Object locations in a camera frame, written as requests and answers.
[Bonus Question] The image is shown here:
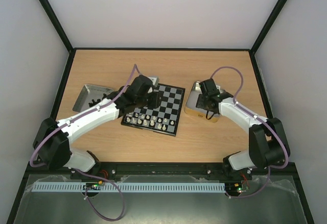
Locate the black cage frame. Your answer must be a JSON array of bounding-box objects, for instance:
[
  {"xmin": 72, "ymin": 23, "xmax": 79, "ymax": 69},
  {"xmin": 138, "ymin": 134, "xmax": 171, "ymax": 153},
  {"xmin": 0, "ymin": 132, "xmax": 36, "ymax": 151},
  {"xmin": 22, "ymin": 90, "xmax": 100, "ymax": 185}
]
[{"xmin": 7, "ymin": 0, "xmax": 314, "ymax": 223}]

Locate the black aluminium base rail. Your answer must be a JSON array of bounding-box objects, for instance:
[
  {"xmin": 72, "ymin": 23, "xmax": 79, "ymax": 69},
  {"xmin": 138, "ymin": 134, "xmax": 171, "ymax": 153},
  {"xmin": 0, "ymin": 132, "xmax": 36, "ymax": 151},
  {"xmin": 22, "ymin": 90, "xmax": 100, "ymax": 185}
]
[{"xmin": 25, "ymin": 162, "xmax": 298, "ymax": 182}]

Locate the black white chess board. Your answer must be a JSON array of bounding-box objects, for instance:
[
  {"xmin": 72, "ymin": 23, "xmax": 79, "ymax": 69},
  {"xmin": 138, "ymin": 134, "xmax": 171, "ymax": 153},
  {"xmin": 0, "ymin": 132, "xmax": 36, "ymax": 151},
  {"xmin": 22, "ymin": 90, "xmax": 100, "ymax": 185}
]
[{"xmin": 121, "ymin": 84, "xmax": 185, "ymax": 136}]

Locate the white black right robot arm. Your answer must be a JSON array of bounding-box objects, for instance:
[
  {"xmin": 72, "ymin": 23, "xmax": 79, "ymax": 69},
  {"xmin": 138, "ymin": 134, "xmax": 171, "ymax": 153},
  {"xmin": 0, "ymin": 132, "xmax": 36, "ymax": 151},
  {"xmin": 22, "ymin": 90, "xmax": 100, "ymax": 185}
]
[{"xmin": 196, "ymin": 79, "xmax": 290, "ymax": 179}]

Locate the gold tin of white pieces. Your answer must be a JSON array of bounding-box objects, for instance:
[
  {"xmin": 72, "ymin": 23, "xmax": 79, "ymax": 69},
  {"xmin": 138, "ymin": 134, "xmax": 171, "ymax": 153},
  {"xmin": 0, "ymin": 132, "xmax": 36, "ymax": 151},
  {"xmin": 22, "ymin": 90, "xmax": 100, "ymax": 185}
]
[{"xmin": 184, "ymin": 81, "xmax": 228, "ymax": 122}]

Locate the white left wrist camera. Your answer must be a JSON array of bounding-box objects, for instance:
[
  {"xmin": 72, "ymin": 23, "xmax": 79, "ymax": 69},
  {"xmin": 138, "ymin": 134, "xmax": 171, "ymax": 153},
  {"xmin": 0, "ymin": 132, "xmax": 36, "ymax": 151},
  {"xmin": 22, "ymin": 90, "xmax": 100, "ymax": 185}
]
[{"xmin": 148, "ymin": 76, "xmax": 159, "ymax": 87}]

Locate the light blue cable duct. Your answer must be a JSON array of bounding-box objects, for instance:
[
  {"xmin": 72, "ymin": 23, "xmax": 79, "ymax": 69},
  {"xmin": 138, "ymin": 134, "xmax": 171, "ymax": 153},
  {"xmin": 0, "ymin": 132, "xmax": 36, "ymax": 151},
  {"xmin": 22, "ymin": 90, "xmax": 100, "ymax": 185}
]
[{"xmin": 32, "ymin": 182, "xmax": 225, "ymax": 193}]

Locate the silver tray of black pieces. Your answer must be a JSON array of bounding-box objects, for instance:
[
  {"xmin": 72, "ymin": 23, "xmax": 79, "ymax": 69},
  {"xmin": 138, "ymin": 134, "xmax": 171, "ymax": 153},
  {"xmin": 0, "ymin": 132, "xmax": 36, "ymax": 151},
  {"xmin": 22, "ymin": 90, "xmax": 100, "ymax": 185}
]
[{"xmin": 73, "ymin": 84, "xmax": 113, "ymax": 112}]

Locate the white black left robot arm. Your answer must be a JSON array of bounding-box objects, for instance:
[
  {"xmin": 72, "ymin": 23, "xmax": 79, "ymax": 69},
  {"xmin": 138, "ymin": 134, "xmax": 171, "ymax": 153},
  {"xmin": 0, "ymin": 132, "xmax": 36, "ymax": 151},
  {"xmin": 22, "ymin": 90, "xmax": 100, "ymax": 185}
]
[{"xmin": 30, "ymin": 75, "xmax": 161, "ymax": 172}]

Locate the black chess piece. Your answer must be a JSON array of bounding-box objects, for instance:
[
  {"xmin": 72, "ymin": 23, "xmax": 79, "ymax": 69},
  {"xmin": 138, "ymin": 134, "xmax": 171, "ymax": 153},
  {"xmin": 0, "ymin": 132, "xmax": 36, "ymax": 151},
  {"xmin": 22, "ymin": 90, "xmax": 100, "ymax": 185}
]
[{"xmin": 88, "ymin": 98, "xmax": 102, "ymax": 107}]

